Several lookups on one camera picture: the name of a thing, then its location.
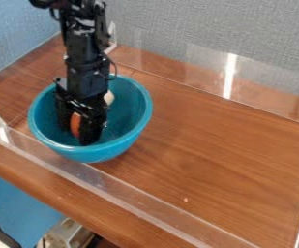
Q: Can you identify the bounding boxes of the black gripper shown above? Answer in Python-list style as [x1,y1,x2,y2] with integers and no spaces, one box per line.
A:
[55,59,111,145]

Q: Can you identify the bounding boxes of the brown and white toy mushroom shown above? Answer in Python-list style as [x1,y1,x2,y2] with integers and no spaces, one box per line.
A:
[70,90,114,139]

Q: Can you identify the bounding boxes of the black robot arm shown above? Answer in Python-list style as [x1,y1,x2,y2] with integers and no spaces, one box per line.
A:
[28,0,112,145]

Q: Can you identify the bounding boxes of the blue bowl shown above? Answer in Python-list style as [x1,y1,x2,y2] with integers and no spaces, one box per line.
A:
[27,76,152,163]

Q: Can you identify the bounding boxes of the clear acrylic front barrier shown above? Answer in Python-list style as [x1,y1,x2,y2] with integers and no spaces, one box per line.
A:
[0,117,258,248]

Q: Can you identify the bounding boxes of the clear acrylic barrier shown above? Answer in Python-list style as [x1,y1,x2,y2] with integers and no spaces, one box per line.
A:
[110,45,299,122]
[0,117,258,248]

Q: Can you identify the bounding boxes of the white box under table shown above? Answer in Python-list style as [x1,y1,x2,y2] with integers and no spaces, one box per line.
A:
[35,218,95,248]

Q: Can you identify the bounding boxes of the clear acrylic back barrier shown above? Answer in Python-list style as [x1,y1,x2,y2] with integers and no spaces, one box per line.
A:
[110,45,299,122]

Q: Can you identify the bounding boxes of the black cable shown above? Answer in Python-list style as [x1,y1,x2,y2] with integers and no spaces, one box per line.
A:
[96,51,119,81]

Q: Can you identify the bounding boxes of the clear acrylic corner bracket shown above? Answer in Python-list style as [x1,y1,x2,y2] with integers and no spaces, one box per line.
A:
[104,22,118,54]

